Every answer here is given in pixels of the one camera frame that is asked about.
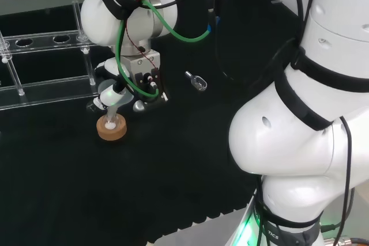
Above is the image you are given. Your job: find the glass round-bottom flask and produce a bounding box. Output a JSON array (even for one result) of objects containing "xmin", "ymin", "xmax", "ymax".
[{"xmin": 104, "ymin": 113, "xmax": 119, "ymax": 130}]

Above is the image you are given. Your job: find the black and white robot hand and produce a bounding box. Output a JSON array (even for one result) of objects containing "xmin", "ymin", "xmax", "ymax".
[{"xmin": 86, "ymin": 58, "xmax": 148, "ymax": 113}]

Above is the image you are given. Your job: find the green cable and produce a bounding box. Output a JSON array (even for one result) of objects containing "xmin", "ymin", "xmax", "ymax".
[{"xmin": 115, "ymin": 0, "xmax": 213, "ymax": 99}]

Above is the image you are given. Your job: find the clear acrylic funnel stand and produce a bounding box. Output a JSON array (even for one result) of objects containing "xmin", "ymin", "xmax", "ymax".
[{"xmin": 0, "ymin": 0, "xmax": 98, "ymax": 111}]

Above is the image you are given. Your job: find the glass weighing funnel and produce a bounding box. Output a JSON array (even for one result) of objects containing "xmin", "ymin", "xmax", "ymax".
[{"xmin": 184, "ymin": 70, "xmax": 208, "ymax": 92}]

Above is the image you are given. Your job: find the black cloth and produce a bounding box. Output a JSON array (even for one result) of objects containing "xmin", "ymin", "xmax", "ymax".
[{"xmin": 0, "ymin": 0, "xmax": 303, "ymax": 246}]

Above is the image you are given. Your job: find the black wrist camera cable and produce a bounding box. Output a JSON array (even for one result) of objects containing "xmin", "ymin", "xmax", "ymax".
[{"xmin": 213, "ymin": 0, "xmax": 242, "ymax": 83}]

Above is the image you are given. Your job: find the clear plastic funnel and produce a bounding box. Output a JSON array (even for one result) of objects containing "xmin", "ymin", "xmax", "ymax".
[{"xmin": 97, "ymin": 78, "xmax": 135, "ymax": 120}]

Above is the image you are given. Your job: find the cork ring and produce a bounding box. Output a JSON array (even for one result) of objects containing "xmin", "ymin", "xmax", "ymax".
[{"xmin": 96, "ymin": 113, "xmax": 127, "ymax": 142}]

